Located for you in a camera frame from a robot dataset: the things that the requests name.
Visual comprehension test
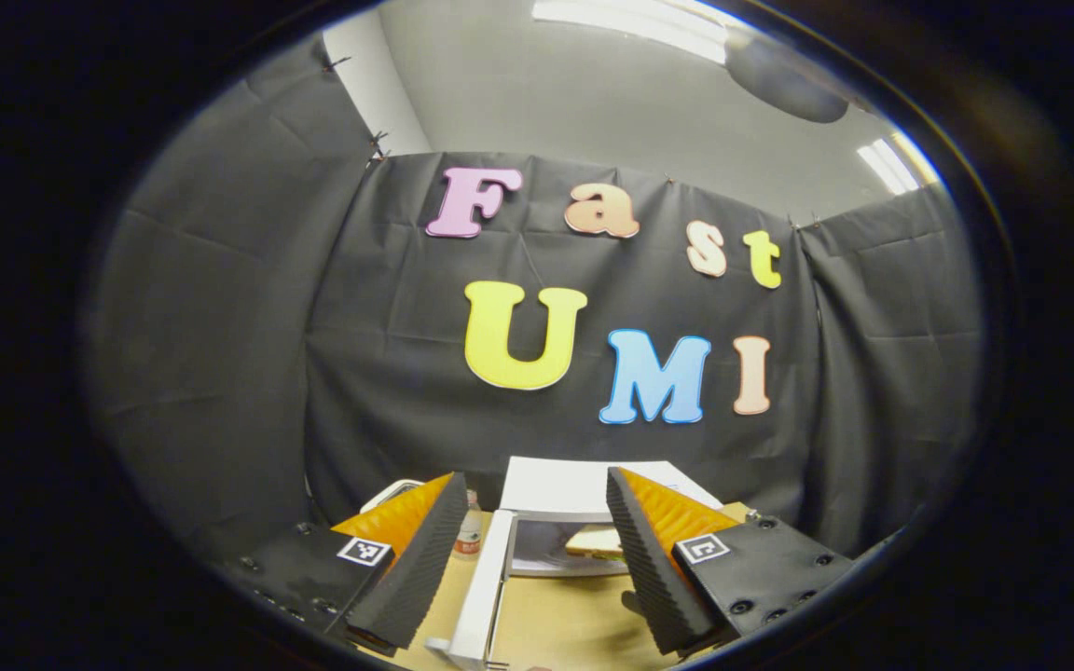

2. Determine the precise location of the sandwich with lettuce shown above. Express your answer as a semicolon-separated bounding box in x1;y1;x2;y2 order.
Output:
563;527;627;561

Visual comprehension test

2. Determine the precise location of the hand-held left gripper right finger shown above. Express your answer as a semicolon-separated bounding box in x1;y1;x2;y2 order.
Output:
604;466;860;658

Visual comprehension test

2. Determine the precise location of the small ceiling light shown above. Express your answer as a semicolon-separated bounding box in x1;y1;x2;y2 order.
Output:
856;137;922;196

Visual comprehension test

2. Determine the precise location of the black backdrop cloth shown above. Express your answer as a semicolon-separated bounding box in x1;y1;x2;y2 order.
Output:
85;37;981;569

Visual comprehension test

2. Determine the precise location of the long ceiling light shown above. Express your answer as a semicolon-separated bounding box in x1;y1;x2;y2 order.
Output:
531;0;730;65

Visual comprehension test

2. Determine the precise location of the clear plastic bottle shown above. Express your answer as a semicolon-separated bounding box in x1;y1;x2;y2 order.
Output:
452;490;485;561

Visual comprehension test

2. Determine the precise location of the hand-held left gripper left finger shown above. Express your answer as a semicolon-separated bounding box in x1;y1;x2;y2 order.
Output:
225;472;471;655

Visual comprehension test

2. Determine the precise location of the white microwave oven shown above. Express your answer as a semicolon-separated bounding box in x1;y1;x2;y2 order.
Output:
425;457;726;671

